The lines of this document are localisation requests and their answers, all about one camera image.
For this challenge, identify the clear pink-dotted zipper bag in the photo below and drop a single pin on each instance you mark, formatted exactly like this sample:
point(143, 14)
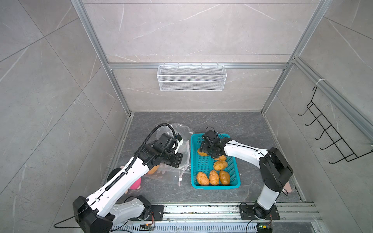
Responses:
point(175, 169)

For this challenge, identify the metal base rail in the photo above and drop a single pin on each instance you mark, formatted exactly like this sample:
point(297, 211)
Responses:
point(228, 218)

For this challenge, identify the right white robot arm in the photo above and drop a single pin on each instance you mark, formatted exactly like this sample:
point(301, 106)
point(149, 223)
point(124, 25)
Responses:
point(275, 170)

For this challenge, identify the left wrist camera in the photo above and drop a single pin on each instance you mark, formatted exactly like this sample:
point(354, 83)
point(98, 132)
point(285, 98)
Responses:
point(178, 143)

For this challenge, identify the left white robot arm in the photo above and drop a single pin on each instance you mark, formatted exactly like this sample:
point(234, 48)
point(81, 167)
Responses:
point(99, 212)

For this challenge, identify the checkered beige cloth item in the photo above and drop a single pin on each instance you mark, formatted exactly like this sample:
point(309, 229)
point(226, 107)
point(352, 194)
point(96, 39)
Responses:
point(287, 189)

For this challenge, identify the black wire hook rack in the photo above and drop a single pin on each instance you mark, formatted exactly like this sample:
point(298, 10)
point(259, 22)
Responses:
point(330, 131)

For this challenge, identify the teal plastic basket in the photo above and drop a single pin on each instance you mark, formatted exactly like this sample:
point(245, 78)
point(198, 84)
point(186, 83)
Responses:
point(204, 165)

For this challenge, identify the white wire mesh shelf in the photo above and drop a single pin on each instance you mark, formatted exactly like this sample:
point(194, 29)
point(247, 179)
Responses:
point(191, 77)

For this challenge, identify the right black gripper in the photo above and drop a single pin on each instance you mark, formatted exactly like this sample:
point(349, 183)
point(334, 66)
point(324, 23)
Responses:
point(203, 146)

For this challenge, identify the pink plush pig toy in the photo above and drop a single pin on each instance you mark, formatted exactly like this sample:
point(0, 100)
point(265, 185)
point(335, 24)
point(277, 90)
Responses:
point(135, 186)

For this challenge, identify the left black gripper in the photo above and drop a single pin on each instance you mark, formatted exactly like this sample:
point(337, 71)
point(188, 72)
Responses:
point(178, 158)

